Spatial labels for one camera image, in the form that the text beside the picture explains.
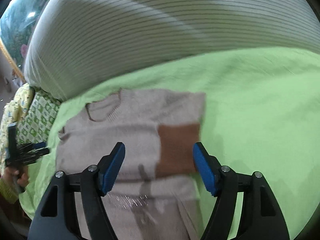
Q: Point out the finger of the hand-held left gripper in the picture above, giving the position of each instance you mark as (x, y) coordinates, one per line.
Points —
(40, 145)
(41, 152)

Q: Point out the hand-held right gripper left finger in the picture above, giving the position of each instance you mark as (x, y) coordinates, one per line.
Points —
(113, 170)

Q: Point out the grey towel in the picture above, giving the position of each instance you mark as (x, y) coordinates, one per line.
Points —
(125, 130)

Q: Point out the yellow printed quilt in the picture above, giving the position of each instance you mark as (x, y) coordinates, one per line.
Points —
(15, 107)

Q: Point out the person's left hand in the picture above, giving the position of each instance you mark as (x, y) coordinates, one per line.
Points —
(22, 178)

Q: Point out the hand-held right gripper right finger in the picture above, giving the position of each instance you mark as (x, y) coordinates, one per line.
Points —
(203, 170)

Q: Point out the gold framed floral painting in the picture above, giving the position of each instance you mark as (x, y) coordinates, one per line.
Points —
(17, 25)

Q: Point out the person's left forearm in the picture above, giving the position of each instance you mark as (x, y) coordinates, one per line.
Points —
(7, 195)

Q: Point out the green bed sheet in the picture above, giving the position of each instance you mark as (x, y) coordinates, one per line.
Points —
(250, 105)

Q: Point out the green checked pillow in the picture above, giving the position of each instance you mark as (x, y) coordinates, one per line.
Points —
(37, 115)

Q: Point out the striped white bolster pillow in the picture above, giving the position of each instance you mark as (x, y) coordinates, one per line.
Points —
(162, 25)

